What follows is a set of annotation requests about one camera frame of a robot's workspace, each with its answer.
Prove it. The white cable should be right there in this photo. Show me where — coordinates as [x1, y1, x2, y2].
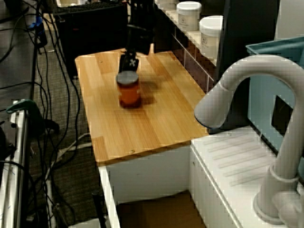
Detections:
[44, 132, 93, 181]

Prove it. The green clamp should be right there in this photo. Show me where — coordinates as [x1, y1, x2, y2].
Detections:
[5, 99, 60, 134]

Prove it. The blue connector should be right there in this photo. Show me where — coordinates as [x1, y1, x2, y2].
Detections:
[28, 15, 48, 48]

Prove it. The white toy kitchen cabinet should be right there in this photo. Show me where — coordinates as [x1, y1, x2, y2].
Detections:
[98, 127, 304, 228]

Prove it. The black rod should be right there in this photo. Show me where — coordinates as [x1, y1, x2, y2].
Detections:
[91, 189, 108, 228]

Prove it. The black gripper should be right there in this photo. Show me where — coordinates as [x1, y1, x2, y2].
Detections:
[118, 23, 155, 74]

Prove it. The metal frame rail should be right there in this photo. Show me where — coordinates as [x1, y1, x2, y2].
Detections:
[0, 101, 32, 228]

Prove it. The white curved toy faucet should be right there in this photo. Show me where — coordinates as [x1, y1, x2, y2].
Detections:
[194, 55, 304, 228]

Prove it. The black box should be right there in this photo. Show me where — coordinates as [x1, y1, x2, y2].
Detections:
[53, 3, 129, 79]

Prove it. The black cable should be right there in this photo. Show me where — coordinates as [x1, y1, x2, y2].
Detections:
[35, 0, 83, 152]

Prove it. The orange can with grey lid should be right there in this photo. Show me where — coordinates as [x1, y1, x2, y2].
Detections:
[115, 71, 142, 109]

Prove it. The white lidded jar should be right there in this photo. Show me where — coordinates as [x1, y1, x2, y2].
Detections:
[176, 1, 203, 31]
[199, 15, 224, 60]

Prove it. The wooden countertop board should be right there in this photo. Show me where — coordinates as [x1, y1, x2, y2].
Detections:
[75, 49, 210, 165]

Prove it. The dark upright panel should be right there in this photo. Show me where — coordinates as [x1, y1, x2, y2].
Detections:
[209, 0, 280, 131]

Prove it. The teal plastic bin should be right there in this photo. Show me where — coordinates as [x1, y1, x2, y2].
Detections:
[245, 35, 304, 159]

